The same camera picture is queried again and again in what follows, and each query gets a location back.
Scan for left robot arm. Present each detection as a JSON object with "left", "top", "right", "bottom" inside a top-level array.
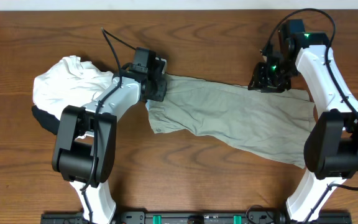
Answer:
[{"left": 52, "top": 70, "right": 167, "bottom": 223}]

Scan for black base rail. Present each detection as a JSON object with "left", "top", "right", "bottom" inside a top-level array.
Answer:
[{"left": 40, "top": 205, "right": 353, "bottom": 224}]

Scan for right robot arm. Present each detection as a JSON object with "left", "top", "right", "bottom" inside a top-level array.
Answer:
[{"left": 247, "top": 30, "right": 358, "bottom": 223}]

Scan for black garment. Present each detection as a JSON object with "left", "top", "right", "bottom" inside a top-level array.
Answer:
[{"left": 31, "top": 105, "right": 60, "bottom": 135}]

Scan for khaki green shorts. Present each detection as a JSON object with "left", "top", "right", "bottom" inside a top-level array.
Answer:
[{"left": 145, "top": 75, "right": 315, "bottom": 168}]

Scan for white crumpled garment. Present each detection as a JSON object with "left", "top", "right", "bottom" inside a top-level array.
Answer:
[{"left": 32, "top": 55, "right": 113, "bottom": 119}]

